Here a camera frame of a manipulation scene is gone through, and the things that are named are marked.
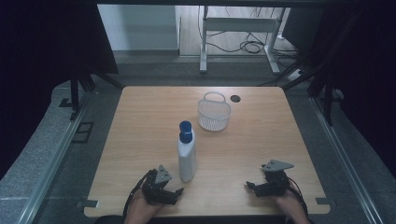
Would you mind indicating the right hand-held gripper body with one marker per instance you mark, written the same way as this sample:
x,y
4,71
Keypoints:
x,y
277,182

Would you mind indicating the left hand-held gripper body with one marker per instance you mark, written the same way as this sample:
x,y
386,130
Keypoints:
x,y
162,176

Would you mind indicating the white bottle with blue cap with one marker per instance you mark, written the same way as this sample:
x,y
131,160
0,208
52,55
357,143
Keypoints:
x,y
187,158

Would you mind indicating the white plastic basket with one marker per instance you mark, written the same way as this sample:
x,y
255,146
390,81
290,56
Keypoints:
x,y
214,113

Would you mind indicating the person's left hand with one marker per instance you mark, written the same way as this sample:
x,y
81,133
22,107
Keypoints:
x,y
141,207

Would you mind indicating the person's right hand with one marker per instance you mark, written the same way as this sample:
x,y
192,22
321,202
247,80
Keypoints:
x,y
291,205

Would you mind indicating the dark round table grommet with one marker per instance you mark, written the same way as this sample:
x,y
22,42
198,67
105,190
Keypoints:
x,y
235,98

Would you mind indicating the black tripod stand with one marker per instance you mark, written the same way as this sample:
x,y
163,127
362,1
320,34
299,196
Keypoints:
x,y
327,102
74,93

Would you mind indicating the white power strip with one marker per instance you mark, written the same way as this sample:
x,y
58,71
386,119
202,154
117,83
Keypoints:
x,y
294,74

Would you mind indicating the dark curtain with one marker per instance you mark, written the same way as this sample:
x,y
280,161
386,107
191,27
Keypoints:
x,y
367,77
46,46

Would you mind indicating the grey table bracket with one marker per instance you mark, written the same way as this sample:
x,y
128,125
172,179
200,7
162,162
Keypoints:
x,y
87,203
323,201

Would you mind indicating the aluminium rail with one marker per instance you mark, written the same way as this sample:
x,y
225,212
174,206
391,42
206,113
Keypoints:
x,y
345,158
56,158

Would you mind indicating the black floor frame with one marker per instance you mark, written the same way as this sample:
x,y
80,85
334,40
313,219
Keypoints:
x,y
83,132

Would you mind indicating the white metal desk frame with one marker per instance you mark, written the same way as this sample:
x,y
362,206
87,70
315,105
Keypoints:
x,y
239,24

